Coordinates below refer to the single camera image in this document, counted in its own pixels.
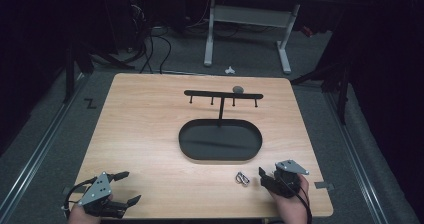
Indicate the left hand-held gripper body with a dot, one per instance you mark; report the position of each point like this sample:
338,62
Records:
96,189

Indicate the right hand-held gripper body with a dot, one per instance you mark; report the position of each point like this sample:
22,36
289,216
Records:
290,166

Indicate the black hook rack with tray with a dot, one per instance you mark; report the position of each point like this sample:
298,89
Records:
220,140

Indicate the person's right hand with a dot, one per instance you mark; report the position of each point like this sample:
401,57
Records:
290,209

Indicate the person's left hand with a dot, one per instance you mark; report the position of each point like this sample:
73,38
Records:
78,217

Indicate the grey tape strip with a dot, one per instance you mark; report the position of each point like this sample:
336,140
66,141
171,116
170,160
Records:
68,190
324,185

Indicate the black metal stand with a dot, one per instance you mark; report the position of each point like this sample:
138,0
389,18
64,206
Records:
342,100
69,80

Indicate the small grey round object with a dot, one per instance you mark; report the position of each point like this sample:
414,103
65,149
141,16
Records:
238,89

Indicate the small white floor scrap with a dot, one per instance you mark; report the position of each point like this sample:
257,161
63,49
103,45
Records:
229,71

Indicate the small red object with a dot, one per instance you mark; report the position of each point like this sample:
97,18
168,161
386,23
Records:
307,31

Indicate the metal floor rail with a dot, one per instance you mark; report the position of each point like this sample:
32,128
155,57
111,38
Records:
40,154
360,170

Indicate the white frame desk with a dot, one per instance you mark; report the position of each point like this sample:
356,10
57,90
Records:
253,15

